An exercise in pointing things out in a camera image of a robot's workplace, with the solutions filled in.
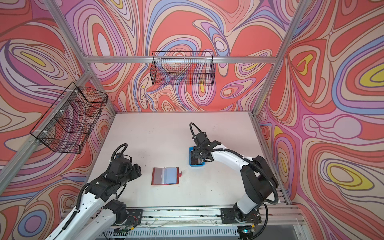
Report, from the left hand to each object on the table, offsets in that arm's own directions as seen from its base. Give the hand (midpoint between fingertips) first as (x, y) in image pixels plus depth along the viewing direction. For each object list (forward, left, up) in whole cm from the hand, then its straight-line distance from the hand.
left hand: (139, 168), depth 80 cm
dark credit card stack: (+7, -31, -5) cm, 32 cm away
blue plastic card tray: (+17, -28, -7) cm, 33 cm away
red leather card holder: (-1, -12, -9) cm, 15 cm away
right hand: (+10, -35, -5) cm, 37 cm away
